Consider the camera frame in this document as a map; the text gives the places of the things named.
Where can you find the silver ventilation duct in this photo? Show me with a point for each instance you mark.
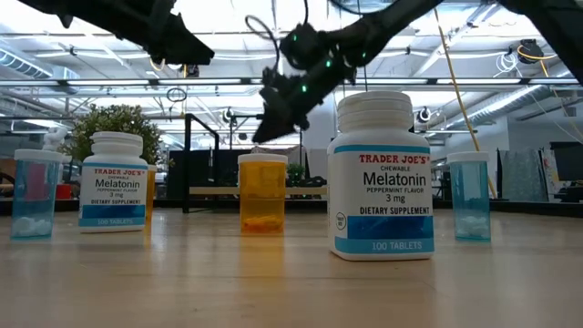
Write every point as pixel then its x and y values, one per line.
pixel 501 107

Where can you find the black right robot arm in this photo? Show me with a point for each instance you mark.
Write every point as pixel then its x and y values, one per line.
pixel 387 23

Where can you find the small green plant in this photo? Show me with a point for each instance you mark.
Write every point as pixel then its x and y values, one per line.
pixel 296 172

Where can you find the LED light bar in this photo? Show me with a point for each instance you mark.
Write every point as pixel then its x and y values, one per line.
pixel 114 82

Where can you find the white robot figure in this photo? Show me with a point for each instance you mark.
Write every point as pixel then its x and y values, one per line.
pixel 54 139

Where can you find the large amber pill bottle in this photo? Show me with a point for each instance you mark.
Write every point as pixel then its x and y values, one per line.
pixel 151 196
pixel 262 191

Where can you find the dark computer monitor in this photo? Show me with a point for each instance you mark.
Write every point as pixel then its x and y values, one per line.
pixel 569 161

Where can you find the green potted plant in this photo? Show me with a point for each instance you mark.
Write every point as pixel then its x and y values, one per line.
pixel 114 119

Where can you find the red box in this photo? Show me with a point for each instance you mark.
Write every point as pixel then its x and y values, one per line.
pixel 64 191

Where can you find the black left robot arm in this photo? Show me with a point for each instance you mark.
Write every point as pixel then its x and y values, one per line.
pixel 82 11

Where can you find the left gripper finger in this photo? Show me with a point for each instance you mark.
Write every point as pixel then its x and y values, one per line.
pixel 187 41
pixel 177 60

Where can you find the white Trader Joe's melatonin bottle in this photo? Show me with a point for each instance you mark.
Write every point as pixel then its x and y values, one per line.
pixel 113 191
pixel 380 191

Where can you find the black partition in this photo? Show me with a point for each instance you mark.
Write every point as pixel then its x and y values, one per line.
pixel 228 173

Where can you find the black metal rig frame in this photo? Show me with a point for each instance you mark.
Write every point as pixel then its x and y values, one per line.
pixel 537 207

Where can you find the blue pill vial white cap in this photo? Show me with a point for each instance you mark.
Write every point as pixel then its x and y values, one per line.
pixel 471 196
pixel 34 200

